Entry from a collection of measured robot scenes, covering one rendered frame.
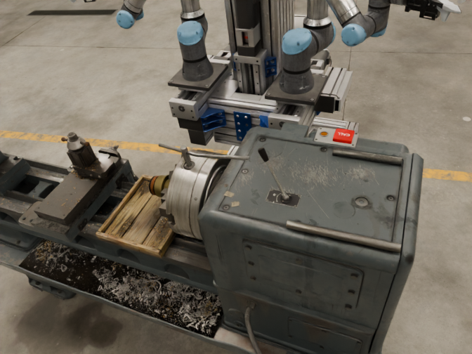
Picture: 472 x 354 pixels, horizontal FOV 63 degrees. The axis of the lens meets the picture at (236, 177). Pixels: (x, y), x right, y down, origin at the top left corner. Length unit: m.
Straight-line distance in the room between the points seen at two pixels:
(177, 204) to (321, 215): 0.47
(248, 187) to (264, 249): 0.19
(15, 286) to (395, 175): 2.44
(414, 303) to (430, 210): 0.72
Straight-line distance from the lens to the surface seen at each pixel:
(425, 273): 2.56
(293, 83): 1.68
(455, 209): 2.93
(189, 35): 1.80
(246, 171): 1.19
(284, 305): 1.35
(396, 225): 1.07
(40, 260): 2.17
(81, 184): 1.79
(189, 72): 1.87
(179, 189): 1.25
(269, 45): 1.86
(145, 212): 1.67
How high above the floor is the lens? 2.07
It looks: 44 degrees down
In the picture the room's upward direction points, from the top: 9 degrees counter-clockwise
